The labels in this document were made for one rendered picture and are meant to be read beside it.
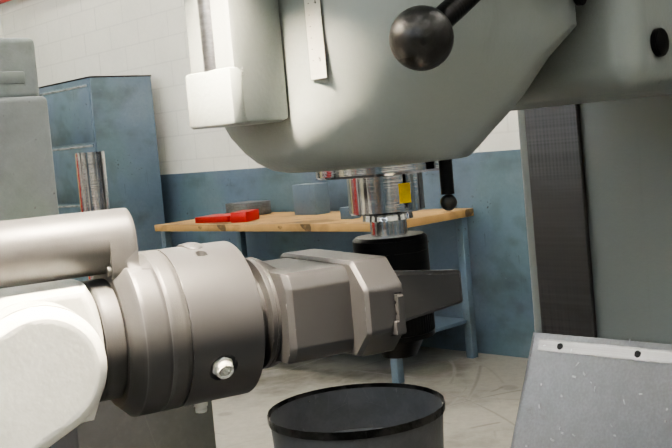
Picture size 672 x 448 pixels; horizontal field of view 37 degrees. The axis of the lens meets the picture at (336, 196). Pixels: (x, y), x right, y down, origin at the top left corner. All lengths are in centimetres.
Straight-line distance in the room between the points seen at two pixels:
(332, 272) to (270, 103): 10
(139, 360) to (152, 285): 4
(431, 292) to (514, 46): 15
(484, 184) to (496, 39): 531
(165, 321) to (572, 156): 55
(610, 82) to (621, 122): 31
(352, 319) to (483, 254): 538
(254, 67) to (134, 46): 802
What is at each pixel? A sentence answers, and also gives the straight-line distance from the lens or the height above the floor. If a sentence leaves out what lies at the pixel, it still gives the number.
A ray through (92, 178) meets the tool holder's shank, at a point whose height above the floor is 131.
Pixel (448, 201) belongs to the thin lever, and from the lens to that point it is 58.
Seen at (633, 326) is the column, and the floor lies 113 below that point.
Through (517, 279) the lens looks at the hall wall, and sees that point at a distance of 582.
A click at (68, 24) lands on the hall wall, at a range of 946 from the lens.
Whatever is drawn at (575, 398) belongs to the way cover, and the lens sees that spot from 98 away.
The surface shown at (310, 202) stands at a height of 96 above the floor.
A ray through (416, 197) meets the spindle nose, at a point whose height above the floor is 129.
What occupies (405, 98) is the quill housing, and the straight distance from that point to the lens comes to 53.
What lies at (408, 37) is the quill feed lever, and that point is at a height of 137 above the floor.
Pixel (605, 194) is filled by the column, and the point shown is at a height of 126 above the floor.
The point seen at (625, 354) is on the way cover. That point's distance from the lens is 97.
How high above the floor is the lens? 133
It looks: 3 degrees down
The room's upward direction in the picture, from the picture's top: 5 degrees counter-clockwise
